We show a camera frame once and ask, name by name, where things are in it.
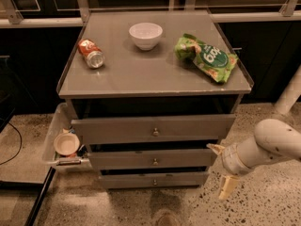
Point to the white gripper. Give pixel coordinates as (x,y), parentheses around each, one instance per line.
(231,160)

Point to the grey drawer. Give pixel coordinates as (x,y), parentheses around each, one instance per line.
(152,129)
(158,159)
(154,180)

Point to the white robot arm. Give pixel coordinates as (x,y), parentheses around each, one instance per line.
(273,141)

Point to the grey bottom drawer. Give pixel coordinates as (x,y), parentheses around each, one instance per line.
(154,180)

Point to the grey top drawer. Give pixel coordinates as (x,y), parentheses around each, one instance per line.
(152,129)

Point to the grey drawer cabinet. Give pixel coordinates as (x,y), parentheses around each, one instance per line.
(154,83)

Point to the green chip bag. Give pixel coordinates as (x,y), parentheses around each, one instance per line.
(211,60)

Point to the white ceramic bowl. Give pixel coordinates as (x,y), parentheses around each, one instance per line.
(145,35)

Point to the small beige bowl in bin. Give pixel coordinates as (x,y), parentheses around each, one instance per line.
(66,144)

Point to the clear plastic storage bin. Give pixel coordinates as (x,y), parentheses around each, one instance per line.
(61,123)

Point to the orange soda can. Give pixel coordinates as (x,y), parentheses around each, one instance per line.
(91,53)

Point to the white post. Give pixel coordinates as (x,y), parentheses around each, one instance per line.
(290,94)

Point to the metal railing frame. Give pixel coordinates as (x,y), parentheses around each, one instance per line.
(30,13)

